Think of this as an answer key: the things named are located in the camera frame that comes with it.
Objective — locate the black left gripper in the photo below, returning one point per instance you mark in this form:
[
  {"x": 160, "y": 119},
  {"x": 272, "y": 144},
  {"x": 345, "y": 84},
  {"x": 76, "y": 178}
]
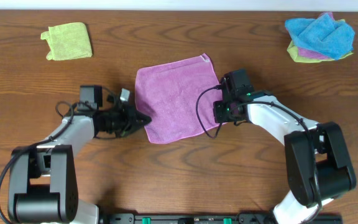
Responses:
[{"x": 126, "y": 120}]

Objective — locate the green cloth under pile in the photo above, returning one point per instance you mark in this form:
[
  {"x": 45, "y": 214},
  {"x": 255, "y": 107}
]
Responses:
[{"x": 297, "y": 55}]

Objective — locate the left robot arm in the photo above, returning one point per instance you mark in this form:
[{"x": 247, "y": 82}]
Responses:
[{"x": 42, "y": 180}]

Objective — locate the pink cloth in pile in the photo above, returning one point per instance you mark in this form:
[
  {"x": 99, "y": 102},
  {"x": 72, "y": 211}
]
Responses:
[{"x": 312, "y": 54}]

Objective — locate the purple microfiber cloth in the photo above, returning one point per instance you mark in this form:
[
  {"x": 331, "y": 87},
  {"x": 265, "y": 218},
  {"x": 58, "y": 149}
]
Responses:
[{"x": 168, "y": 93}]

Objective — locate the folded green cloth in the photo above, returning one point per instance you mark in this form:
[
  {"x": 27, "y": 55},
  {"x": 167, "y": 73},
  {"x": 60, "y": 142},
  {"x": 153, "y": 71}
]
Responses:
[{"x": 68, "y": 42}]

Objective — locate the blue cloth on pile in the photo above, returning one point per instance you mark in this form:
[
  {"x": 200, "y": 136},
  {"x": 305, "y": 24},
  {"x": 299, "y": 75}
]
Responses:
[{"x": 322, "y": 34}]

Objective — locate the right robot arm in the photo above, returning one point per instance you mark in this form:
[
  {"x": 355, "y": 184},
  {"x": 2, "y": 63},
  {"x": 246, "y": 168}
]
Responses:
[{"x": 318, "y": 163}]

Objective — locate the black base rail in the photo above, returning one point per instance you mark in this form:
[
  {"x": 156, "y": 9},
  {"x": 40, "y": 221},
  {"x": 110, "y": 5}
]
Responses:
[{"x": 241, "y": 218}]

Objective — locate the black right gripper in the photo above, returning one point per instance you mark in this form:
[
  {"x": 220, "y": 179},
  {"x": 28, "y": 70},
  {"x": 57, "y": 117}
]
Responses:
[{"x": 220, "y": 116}]

